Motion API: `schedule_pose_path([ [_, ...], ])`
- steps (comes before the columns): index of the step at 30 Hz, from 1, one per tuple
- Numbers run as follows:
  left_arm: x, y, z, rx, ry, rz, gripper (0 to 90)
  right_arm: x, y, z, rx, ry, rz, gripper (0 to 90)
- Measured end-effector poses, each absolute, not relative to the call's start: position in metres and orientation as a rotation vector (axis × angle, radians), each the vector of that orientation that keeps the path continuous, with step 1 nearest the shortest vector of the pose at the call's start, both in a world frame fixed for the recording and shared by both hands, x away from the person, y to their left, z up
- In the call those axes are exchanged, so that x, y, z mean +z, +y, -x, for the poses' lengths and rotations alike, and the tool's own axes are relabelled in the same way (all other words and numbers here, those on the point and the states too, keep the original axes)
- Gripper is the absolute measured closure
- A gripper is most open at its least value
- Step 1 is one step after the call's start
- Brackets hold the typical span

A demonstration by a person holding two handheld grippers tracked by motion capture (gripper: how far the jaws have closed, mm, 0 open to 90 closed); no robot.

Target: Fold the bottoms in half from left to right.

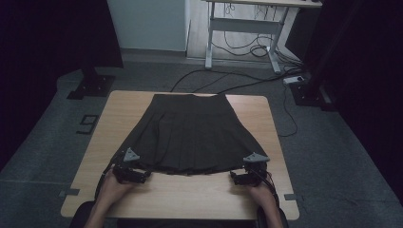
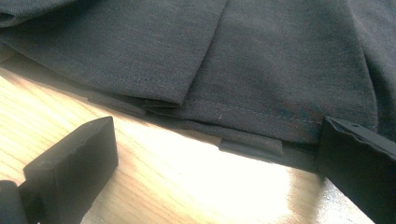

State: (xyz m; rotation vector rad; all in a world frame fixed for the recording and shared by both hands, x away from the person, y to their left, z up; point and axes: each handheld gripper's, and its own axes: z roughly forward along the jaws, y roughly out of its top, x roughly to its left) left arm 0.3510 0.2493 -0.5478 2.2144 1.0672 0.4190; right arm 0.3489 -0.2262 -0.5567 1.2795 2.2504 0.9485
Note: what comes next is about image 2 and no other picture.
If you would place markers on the dark grey garment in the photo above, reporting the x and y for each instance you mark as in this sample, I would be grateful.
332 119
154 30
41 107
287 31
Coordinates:
218 62

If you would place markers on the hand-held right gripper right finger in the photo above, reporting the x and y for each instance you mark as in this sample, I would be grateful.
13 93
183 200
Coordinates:
361 168

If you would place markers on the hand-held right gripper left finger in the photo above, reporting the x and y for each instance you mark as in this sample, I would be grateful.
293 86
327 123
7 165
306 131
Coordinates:
71 174

